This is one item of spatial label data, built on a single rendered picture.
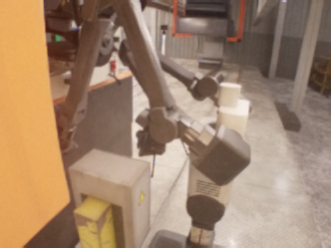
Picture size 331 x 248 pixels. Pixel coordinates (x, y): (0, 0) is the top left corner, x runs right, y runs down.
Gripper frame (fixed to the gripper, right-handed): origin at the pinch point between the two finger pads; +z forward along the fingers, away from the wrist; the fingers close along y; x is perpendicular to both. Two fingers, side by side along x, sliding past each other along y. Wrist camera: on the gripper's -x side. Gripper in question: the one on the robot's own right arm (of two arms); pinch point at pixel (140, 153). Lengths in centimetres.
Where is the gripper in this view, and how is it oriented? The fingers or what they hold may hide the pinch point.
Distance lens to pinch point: 68.4
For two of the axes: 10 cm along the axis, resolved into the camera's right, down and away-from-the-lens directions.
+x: -0.4, 9.2, 3.9
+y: 9.4, 1.6, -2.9
